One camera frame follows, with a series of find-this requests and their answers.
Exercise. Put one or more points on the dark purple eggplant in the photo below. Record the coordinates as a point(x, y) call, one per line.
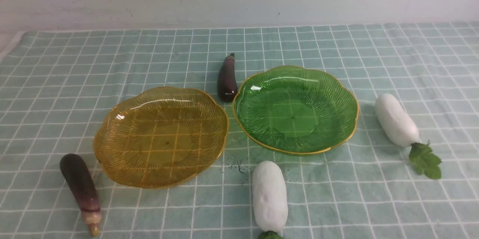
point(226, 83)

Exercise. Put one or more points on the white radish with leaf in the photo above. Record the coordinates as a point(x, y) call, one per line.
point(403, 132)

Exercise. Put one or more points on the purple eggplant pale stem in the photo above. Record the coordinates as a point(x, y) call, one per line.
point(79, 180)

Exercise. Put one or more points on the green glass plate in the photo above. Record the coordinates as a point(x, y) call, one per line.
point(296, 111)

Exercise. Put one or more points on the amber glass plate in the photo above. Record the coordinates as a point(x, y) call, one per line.
point(163, 137)

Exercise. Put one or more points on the green checkered tablecloth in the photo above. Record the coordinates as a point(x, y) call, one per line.
point(57, 88)

